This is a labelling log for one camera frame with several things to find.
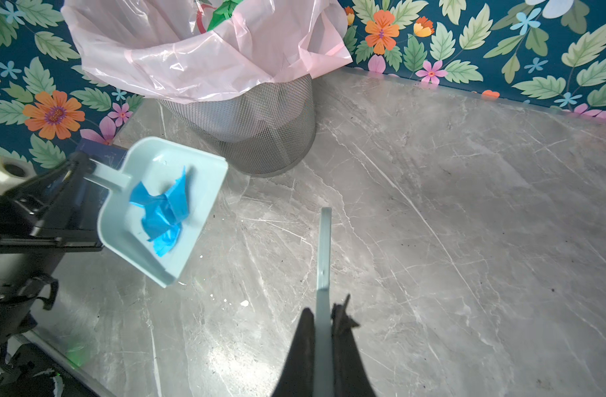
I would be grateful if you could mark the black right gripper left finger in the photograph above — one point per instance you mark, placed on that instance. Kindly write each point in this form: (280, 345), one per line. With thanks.
(297, 376)

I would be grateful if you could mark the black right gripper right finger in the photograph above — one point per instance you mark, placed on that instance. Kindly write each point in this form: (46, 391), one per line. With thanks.
(350, 377)

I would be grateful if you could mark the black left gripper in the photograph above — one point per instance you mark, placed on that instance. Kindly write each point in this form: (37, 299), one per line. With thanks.
(57, 210)

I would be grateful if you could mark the pale green hand brush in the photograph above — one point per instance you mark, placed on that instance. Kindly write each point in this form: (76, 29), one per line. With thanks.
(323, 345)

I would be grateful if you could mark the blue paper scrap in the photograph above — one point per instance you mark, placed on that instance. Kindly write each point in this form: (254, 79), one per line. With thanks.
(165, 214)

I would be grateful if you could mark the pale green dustpan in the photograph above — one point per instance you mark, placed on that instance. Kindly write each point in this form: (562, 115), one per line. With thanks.
(157, 163)

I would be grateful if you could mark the green paper scrap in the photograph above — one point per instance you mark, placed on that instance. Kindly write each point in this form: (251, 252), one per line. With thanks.
(223, 13)

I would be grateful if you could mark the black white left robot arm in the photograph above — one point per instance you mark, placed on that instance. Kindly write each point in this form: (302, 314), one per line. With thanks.
(26, 278)

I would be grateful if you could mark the dark blue book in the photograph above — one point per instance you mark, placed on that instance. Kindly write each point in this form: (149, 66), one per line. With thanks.
(108, 155)

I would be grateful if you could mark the silver mesh waste basket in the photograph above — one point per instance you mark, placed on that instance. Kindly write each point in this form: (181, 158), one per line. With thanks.
(264, 132)

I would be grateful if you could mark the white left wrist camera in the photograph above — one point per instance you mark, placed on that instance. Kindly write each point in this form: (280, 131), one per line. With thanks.
(14, 172)

